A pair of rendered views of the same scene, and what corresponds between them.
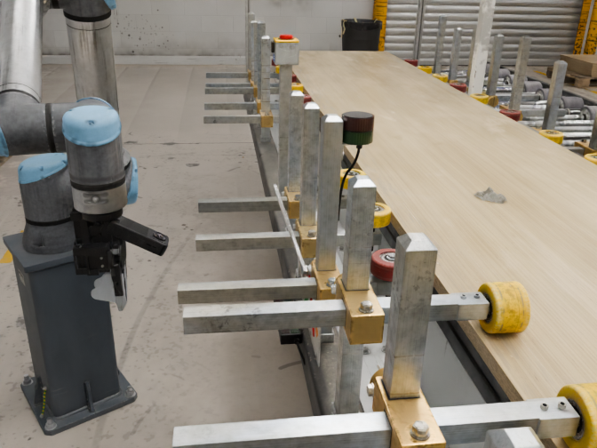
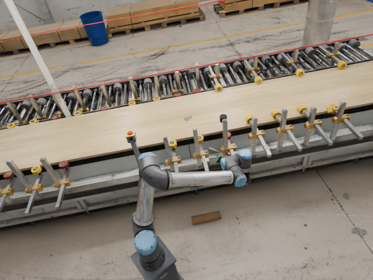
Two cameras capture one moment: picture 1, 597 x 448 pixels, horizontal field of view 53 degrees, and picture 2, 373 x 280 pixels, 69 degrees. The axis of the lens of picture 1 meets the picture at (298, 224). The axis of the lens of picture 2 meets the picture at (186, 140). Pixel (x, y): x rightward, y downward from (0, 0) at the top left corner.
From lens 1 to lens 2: 2.34 m
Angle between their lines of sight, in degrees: 70
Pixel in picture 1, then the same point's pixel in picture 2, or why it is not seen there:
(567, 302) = (238, 114)
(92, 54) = not seen: hidden behind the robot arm
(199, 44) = not seen: outside the picture
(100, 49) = not seen: hidden behind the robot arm
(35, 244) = (162, 259)
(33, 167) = (154, 240)
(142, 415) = (179, 259)
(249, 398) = (170, 226)
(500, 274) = (229, 120)
